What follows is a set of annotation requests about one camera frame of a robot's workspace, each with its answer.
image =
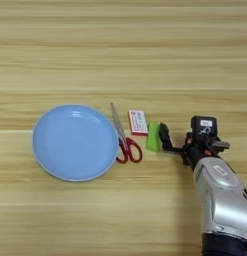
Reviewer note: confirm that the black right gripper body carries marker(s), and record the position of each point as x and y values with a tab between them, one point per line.
196	151

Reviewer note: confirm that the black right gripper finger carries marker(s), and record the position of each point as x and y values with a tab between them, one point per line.
221	145
165	136

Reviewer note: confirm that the green rectangular block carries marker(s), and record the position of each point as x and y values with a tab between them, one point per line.
152	136

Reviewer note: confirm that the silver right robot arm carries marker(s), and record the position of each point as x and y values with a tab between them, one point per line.
225	200

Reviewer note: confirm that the round blue plate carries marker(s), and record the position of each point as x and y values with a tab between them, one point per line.
75	143

